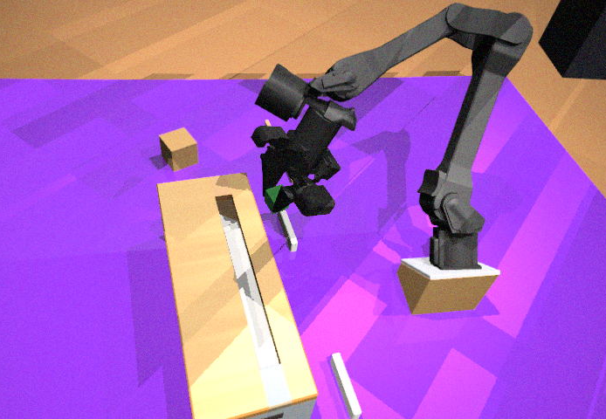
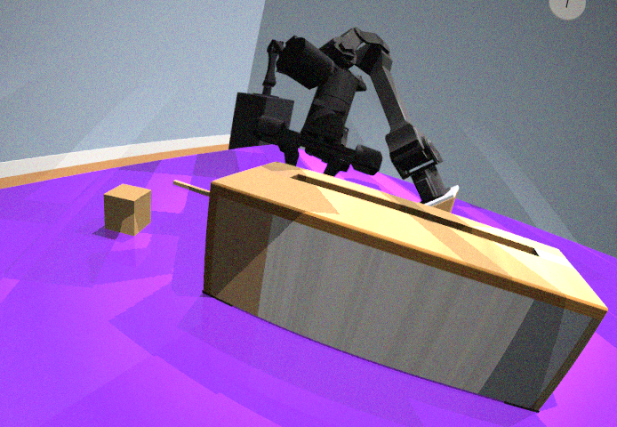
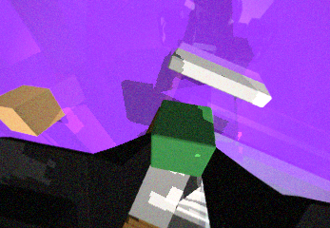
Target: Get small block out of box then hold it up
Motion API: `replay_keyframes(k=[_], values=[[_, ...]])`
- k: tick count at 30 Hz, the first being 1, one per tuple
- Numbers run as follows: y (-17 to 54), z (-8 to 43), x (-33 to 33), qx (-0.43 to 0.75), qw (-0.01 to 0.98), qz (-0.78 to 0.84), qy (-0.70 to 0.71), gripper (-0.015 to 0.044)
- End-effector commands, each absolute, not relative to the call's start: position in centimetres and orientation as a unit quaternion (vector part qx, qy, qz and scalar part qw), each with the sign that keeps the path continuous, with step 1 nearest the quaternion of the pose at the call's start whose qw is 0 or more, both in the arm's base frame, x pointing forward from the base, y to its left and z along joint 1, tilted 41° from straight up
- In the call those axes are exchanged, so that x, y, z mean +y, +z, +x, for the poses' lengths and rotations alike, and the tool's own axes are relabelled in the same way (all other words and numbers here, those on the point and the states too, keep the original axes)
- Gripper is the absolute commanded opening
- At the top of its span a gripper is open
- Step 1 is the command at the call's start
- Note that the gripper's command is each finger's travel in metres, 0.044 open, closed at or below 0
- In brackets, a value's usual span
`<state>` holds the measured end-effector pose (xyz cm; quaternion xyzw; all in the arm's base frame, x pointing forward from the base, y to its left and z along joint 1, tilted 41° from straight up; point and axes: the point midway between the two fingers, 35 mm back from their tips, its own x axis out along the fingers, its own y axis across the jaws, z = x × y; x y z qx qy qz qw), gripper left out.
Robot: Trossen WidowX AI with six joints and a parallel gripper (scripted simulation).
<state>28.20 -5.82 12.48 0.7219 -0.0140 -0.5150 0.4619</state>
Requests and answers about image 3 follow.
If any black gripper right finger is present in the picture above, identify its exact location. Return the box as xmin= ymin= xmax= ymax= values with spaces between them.
xmin=202 ymin=147 xmax=330 ymax=228

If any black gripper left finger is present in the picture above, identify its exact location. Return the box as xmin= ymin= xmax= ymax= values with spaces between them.
xmin=0 ymin=132 xmax=151 ymax=228

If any green block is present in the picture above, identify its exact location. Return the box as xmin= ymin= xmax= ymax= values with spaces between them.
xmin=150 ymin=100 xmax=216 ymax=177

